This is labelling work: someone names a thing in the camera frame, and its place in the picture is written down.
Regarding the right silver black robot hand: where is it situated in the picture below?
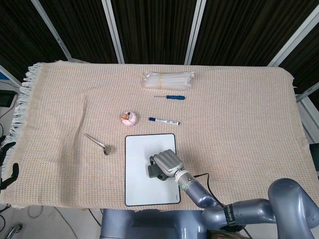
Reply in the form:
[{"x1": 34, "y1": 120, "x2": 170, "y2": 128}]
[{"x1": 149, "y1": 148, "x2": 186, "y2": 181}]

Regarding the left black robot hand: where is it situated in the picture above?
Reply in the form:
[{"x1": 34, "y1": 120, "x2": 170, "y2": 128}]
[{"x1": 0, "y1": 134, "x2": 20, "y2": 191}]

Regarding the dark grey board eraser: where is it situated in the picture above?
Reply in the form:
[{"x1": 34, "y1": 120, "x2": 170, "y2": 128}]
[{"x1": 147, "y1": 159, "x2": 165, "y2": 179}]

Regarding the white dry-erase board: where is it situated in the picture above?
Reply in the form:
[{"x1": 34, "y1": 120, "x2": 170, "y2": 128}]
[{"x1": 124, "y1": 133, "x2": 181, "y2": 207}]

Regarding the blue capped whiteboard marker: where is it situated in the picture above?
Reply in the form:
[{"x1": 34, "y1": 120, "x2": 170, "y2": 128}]
[{"x1": 149, "y1": 117, "x2": 182, "y2": 125}]

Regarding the pink toy cake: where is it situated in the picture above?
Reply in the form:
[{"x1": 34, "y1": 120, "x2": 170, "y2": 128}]
[{"x1": 120, "y1": 112, "x2": 138, "y2": 127}]

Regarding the beige waffle weave tablecloth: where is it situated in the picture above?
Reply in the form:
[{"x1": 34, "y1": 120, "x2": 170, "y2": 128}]
[{"x1": 0, "y1": 61, "x2": 310, "y2": 212}]

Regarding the metal engine valve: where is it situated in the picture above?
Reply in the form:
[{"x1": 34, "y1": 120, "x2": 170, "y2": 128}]
[{"x1": 84, "y1": 133, "x2": 113, "y2": 156}]

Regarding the grey robot torso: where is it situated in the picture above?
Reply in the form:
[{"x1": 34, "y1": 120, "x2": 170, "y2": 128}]
[{"x1": 99, "y1": 208, "x2": 208, "y2": 239}]

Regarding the bagged bundle of translucent sticks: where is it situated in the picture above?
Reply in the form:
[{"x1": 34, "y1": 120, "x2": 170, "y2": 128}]
[{"x1": 142, "y1": 71, "x2": 195, "y2": 90}]

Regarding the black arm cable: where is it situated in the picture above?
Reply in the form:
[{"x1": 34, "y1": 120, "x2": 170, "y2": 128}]
[{"x1": 193, "y1": 173, "x2": 225, "y2": 207}]

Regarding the blue handled screwdriver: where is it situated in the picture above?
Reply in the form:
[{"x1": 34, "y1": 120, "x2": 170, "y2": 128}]
[{"x1": 153, "y1": 95, "x2": 186, "y2": 101}]

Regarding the aluminium frame post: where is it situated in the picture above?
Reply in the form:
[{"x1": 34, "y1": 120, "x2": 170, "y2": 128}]
[
  {"x1": 268, "y1": 4, "x2": 319, "y2": 67},
  {"x1": 101, "y1": 0, "x2": 125, "y2": 64},
  {"x1": 184, "y1": 0, "x2": 207, "y2": 65},
  {"x1": 31, "y1": 0, "x2": 74, "y2": 62}
]

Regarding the aluminium side frame rail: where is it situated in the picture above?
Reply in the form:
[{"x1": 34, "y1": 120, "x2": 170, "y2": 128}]
[{"x1": 295, "y1": 86, "x2": 319, "y2": 144}]

